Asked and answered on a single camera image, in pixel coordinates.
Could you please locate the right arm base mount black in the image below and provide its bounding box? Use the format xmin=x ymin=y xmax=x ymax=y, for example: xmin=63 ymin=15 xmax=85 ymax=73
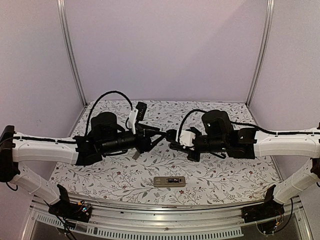
xmin=241 ymin=184 xmax=285 ymax=235

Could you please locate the right aluminium frame post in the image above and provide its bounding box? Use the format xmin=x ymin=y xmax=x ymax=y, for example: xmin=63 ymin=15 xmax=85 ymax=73
xmin=245 ymin=0 xmax=275 ymax=108

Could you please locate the grey remote control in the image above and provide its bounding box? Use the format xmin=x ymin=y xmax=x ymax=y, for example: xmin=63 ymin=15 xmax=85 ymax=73
xmin=153 ymin=176 xmax=186 ymax=188

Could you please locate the dark blue battery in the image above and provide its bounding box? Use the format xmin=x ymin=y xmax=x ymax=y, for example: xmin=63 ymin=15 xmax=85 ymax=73
xmin=166 ymin=178 xmax=181 ymax=184

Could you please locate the aluminium front rail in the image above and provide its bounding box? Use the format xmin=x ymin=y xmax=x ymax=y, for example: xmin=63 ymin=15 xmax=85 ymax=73
xmin=19 ymin=193 xmax=316 ymax=240

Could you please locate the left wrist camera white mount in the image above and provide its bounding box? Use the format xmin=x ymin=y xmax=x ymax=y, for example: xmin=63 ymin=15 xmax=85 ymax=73
xmin=125 ymin=101 xmax=147 ymax=135

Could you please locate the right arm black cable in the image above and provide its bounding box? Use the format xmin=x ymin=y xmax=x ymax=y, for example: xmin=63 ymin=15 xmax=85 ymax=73
xmin=178 ymin=109 xmax=208 ymax=133

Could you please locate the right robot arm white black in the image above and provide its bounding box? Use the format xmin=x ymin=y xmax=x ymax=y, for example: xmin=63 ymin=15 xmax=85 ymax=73
xmin=165 ymin=110 xmax=320 ymax=218

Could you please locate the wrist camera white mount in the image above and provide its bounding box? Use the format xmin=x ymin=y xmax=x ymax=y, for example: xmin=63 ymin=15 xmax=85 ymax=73
xmin=175 ymin=130 xmax=196 ymax=150
xmin=125 ymin=101 xmax=147 ymax=135

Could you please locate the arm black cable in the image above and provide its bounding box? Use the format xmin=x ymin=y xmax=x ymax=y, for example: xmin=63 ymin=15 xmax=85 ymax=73
xmin=84 ymin=91 xmax=133 ymax=136
xmin=178 ymin=109 xmax=208 ymax=133

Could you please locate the grey battery compartment cover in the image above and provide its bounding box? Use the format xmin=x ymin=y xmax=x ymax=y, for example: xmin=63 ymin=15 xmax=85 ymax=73
xmin=132 ymin=151 xmax=140 ymax=160

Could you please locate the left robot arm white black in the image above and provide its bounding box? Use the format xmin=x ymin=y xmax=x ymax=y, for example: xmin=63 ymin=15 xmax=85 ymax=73
xmin=0 ymin=112 xmax=166 ymax=217

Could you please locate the floral patterned table mat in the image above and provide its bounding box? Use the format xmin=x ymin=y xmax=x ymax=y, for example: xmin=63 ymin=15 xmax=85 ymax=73
xmin=49 ymin=100 xmax=281 ymax=205

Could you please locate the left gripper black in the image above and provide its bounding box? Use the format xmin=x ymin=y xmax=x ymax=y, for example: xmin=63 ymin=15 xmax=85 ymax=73
xmin=100 ymin=124 xmax=167 ymax=155

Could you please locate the left aluminium frame post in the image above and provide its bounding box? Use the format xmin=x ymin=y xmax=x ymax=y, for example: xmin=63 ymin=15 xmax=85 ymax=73
xmin=56 ymin=0 xmax=88 ymax=107

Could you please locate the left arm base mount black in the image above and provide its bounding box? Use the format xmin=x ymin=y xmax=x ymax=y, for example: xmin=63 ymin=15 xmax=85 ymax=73
xmin=48 ymin=184 xmax=92 ymax=223

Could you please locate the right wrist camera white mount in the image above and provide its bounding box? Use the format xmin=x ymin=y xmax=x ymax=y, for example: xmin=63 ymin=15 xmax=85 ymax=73
xmin=175 ymin=130 xmax=196 ymax=150

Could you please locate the aluminium frame post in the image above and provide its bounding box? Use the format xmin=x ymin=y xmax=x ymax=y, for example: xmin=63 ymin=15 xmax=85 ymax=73
xmin=245 ymin=0 xmax=275 ymax=108
xmin=56 ymin=0 xmax=88 ymax=107

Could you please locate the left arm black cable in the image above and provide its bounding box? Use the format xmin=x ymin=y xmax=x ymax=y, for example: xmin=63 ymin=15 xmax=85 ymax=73
xmin=84 ymin=91 xmax=133 ymax=136

